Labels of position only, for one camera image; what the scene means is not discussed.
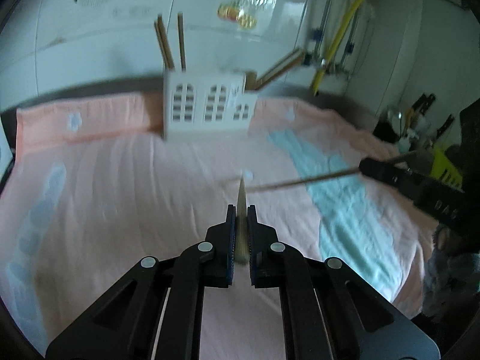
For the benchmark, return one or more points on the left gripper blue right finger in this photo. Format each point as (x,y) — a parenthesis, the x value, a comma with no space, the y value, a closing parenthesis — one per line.
(328,310)

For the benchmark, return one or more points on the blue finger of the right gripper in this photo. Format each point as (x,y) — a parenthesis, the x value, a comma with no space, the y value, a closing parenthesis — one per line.
(386,172)

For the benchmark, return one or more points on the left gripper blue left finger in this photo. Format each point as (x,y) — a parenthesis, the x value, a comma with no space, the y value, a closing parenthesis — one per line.
(154,310)

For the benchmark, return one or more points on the wooden chopstick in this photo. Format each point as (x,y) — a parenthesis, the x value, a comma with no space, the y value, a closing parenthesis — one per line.
(181,39)
(287,62)
(162,38)
(278,72)
(320,178)
(241,251)

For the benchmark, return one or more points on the green dish rack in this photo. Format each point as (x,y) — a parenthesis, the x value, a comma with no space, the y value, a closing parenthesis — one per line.
(444,170)

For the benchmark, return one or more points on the pink towel with blue pattern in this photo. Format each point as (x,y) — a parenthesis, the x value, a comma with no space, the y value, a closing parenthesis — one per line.
(95,188)

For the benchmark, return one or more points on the white plastic utensil holder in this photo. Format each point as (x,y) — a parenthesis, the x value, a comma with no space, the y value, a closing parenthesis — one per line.
(198,105)

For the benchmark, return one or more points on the black handled knife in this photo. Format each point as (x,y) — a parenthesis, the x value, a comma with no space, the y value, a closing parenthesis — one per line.
(423,104)

